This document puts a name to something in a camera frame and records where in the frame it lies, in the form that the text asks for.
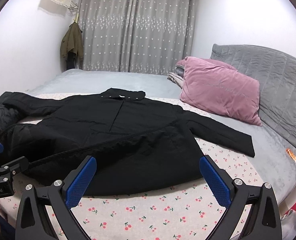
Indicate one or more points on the grey dotted curtain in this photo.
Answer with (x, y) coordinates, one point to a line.
(136, 36)

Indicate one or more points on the folded beige grey blankets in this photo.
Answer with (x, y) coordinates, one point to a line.
(177, 76)

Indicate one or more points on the black coat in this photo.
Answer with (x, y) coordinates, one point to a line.
(139, 144)

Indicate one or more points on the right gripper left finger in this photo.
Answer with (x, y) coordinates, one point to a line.
(33, 221)

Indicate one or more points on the grey quilted headboard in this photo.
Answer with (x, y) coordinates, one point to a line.
(276, 73)

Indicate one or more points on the cherry print bed mat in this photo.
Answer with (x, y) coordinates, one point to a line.
(184, 211)

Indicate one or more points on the orange tube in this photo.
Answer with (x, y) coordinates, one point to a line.
(291, 154)

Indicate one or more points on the olive green hanging jacket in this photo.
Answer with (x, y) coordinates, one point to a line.
(71, 48)

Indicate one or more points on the pink velvet pillow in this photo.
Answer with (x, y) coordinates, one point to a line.
(217, 87)

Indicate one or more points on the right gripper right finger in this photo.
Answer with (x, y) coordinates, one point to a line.
(263, 221)

